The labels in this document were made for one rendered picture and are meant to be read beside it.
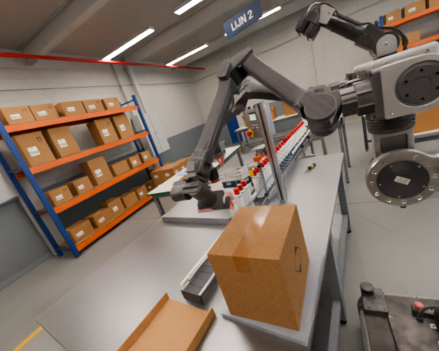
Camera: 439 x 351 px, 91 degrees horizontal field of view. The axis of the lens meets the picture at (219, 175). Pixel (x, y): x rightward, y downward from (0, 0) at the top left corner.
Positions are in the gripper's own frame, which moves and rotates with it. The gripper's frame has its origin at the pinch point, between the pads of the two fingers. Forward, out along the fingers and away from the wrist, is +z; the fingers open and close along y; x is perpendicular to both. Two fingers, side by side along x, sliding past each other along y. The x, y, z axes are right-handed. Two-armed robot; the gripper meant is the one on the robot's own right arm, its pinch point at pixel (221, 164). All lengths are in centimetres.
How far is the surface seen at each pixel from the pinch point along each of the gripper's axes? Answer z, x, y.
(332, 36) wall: -131, 32, -765
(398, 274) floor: 118, 93, -40
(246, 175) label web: 19.2, 2.9, -23.3
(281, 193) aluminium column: 29.0, 32.8, -9.1
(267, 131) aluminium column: -14.0, 34.1, -8.7
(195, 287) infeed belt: 29, 18, 73
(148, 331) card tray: 34, 7, 93
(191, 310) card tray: 34, 19, 80
